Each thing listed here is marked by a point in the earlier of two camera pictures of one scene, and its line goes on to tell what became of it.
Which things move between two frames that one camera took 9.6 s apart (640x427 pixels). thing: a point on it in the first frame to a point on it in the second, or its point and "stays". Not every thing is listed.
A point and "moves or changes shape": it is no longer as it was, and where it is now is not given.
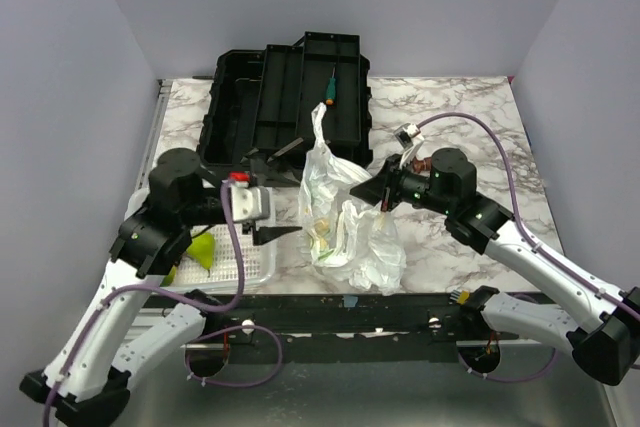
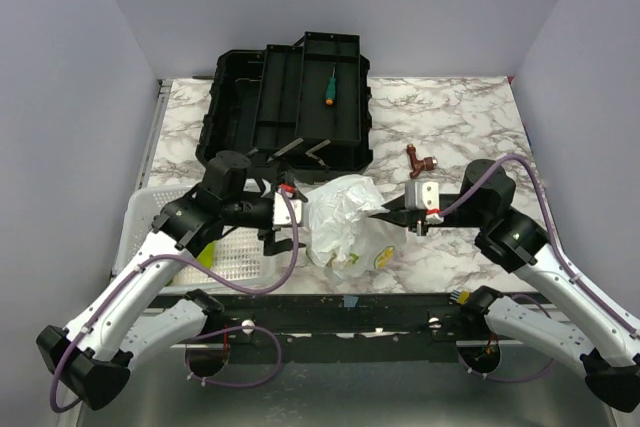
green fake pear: [202, 249] stays
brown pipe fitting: [425, 164] stays
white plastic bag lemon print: [346, 235] moves or changes shape
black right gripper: [382, 190] to [409, 218]
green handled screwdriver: [331, 90] stays
